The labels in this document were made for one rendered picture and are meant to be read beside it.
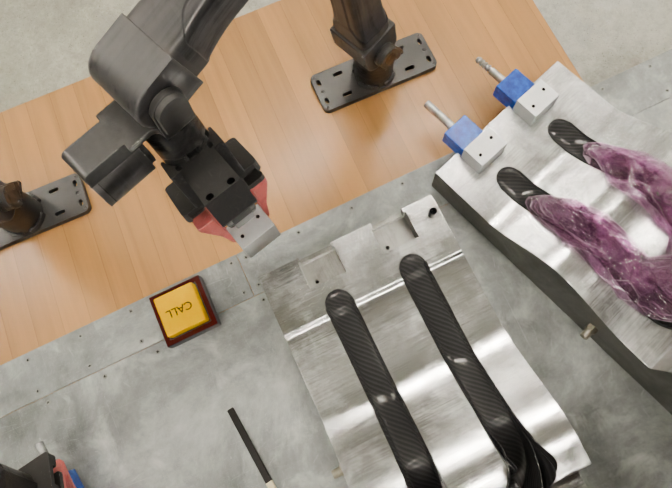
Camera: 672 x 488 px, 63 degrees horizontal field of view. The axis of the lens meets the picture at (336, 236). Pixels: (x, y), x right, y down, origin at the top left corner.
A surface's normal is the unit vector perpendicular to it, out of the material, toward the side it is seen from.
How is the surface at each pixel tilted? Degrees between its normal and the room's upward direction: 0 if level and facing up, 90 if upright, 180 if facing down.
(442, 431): 28
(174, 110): 90
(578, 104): 0
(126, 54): 14
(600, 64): 0
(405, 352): 2
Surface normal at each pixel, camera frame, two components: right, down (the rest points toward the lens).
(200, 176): -0.35, -0.57
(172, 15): -0.22, -0.07
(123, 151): 0.72, 0.66
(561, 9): -0.06, -0.25
